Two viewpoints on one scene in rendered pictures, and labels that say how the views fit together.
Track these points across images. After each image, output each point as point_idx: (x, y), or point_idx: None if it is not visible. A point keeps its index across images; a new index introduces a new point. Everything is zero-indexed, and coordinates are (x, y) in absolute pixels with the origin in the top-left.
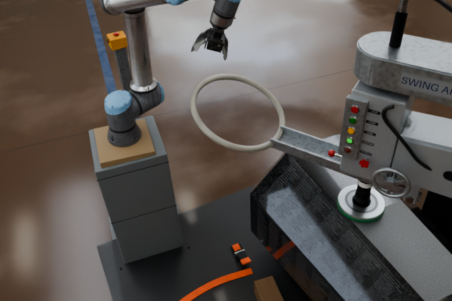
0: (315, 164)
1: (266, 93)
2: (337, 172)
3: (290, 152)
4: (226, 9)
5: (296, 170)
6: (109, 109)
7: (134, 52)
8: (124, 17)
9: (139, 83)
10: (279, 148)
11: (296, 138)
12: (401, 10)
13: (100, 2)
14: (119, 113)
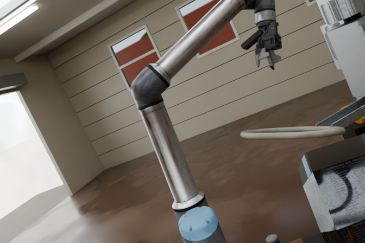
0: (338, 158)
1: (272, 129)
2: (351, 148)
3: (350, 121)
4: (273, 0)
5: (338, 170)
6: (205, 228)
7: (176, 149)
8: (152, 113)
9: (193, 192)
10: (342, 126)
11: (331, 123)
12: None
13: (150, 77)
14: (216, 224)
